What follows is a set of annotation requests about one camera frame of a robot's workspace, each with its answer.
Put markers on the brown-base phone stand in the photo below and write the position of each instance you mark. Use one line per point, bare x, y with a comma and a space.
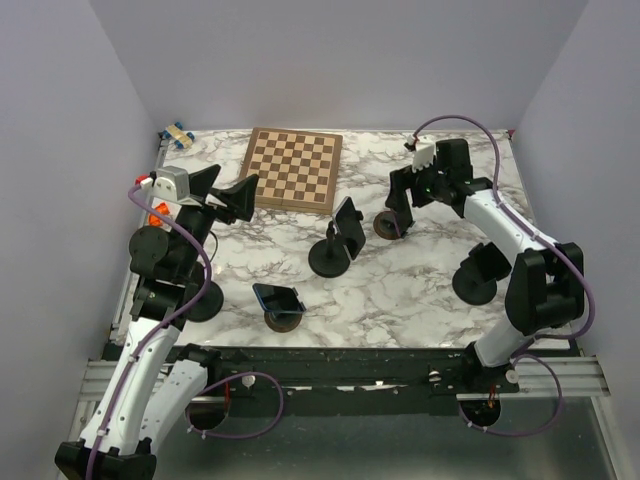
282, 322
385, 226

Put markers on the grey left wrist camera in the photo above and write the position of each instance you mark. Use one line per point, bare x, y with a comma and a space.
169, 184

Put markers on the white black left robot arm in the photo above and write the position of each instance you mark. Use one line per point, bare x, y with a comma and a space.
175, 286

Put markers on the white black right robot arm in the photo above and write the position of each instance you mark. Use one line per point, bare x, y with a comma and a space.
544, 290

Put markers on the wooden chessboard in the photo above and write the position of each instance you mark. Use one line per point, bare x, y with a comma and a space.
297, 170

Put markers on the blue-edged black phone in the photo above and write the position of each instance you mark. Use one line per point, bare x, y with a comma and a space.
278, 299

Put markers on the brown-base near phone stand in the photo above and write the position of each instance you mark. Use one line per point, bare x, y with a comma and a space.
282, 322

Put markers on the black left round-base stand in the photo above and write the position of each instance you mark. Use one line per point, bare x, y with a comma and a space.
208, 306

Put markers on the black phone with purple edge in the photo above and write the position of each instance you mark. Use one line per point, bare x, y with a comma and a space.
403, 221

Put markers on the brown-base far phone stand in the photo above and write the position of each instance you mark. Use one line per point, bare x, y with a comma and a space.
385, 226

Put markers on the black right round-base stand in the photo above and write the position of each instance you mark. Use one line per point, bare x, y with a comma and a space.
475, 281

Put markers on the orange plastic piece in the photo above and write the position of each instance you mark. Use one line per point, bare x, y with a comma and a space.
163, 209

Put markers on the blue wheeled wooden toy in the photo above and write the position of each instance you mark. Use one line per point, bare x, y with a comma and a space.
178, 135

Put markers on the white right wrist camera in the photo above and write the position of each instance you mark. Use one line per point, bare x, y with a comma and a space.
423, 150

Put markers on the black tall round-base phone stand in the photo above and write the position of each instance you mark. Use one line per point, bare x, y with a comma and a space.
328, 258

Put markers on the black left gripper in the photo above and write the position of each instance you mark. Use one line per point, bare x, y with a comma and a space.
240, 197

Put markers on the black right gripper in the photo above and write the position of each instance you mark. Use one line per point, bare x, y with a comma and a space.
403, 179

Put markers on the aluminium frame rail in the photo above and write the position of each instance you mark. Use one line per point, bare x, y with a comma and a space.
96, 380

